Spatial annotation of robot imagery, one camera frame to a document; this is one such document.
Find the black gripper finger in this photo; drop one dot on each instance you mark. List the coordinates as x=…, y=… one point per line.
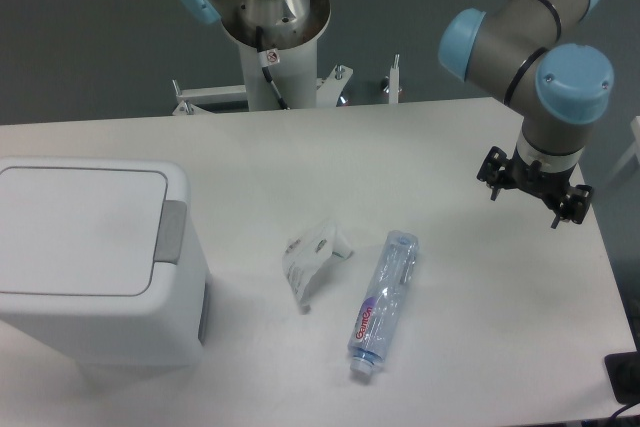
x=573, y=206
x=494, y=172

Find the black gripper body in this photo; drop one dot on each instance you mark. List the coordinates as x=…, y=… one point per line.
x=550, y=187

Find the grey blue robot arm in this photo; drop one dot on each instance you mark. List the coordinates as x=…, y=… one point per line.
x=516, y=55

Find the white plastic trash can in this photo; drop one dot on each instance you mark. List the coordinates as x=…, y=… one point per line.
x=163, y=327

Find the white trash can lid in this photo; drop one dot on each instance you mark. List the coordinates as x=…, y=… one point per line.
x=86, y=232

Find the black device at table edge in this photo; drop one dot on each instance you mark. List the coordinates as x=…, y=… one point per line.
x=623, y=373

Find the clear plastic water bottle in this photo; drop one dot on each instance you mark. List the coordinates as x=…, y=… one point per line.
x=381, y=308

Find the crumpled clear plastic bag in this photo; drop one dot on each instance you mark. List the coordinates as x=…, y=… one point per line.
x=308, y=254

